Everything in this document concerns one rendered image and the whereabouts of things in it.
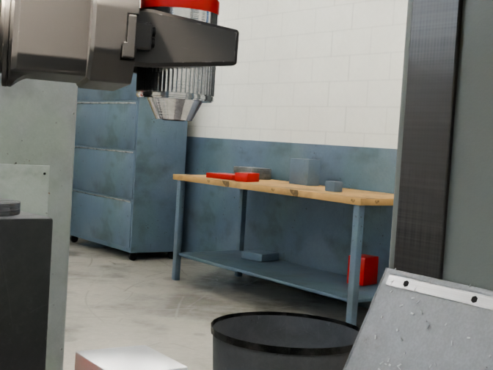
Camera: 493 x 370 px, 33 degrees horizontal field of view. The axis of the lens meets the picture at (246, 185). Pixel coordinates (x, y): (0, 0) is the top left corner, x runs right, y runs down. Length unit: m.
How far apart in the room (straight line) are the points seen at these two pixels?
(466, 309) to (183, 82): 0.41
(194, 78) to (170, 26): 0.03
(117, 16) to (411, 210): 0.48
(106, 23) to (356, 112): 5.97
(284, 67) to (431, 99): 6.27
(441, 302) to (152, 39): 0.45
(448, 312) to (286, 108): 6.26
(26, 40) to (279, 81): 6.68
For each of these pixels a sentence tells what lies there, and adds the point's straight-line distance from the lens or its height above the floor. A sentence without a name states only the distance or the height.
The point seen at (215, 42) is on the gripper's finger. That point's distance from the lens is 0.48.
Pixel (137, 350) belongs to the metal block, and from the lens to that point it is 0.57.
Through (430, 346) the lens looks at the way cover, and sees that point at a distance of 0.80.
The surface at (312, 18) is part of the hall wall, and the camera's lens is 6.89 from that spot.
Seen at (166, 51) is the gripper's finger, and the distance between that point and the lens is 0.47.
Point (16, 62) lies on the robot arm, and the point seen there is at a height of 1.22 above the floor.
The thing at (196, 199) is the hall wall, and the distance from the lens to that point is 8.03.
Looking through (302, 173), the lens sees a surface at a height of 0.97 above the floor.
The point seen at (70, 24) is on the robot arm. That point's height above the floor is 1.24.
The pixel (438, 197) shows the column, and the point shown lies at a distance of 0.82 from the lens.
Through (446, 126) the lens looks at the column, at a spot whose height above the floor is 1.21.
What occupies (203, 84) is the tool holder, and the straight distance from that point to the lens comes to 0.49.
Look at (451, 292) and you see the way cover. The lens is 0.81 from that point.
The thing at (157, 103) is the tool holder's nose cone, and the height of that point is 1.20.
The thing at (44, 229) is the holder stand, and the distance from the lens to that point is 0.90.
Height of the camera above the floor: 1.18
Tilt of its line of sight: 3 degrees down
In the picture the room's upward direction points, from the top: 4 degrees clockwise
